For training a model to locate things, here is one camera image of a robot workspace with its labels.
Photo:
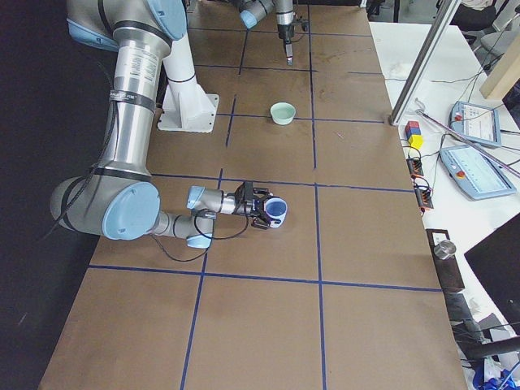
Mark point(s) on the black orange connector block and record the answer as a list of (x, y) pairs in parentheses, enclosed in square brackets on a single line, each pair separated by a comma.
[(415, 167)]

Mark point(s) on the black flat plate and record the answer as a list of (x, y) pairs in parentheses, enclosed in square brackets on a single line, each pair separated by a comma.
[(446, 268)]

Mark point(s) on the steel metal cup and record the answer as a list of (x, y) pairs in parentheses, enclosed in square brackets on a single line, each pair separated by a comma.
[(444, 250)]

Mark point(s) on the blue teach pendant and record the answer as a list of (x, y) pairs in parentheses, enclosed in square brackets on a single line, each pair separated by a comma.
[(478, 123), (478, 177)]

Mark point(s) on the near blue teach pendant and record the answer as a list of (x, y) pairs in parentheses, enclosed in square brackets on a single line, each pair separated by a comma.
[(478, 177)]

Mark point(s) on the red blue yellow blocks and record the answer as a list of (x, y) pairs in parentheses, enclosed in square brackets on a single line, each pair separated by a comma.
[(413, 134)]

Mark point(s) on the far blue teach pendant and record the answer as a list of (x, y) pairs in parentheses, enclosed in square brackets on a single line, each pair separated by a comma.
[(478, 123)]

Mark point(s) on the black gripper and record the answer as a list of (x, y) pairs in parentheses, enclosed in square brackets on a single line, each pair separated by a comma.
[(284, 32), (245, 207)]

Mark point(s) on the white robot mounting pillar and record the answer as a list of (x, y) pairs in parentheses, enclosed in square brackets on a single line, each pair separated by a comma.
[(186, 106)]

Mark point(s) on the light blue plastic cup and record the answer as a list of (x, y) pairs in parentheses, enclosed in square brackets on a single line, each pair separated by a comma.
[(276, 209)]

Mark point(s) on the light green plastic bowl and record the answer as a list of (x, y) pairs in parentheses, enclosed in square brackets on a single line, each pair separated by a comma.
[(282, 113)]

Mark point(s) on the wooden board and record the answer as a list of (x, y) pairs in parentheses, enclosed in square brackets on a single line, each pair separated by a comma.
[(506, 72)]

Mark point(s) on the aluminium frame post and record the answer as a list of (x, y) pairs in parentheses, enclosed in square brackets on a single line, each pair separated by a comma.
[(446, 13)]

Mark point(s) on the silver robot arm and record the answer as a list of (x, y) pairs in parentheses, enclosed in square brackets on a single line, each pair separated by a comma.
[(252, 12), (116, 198)]

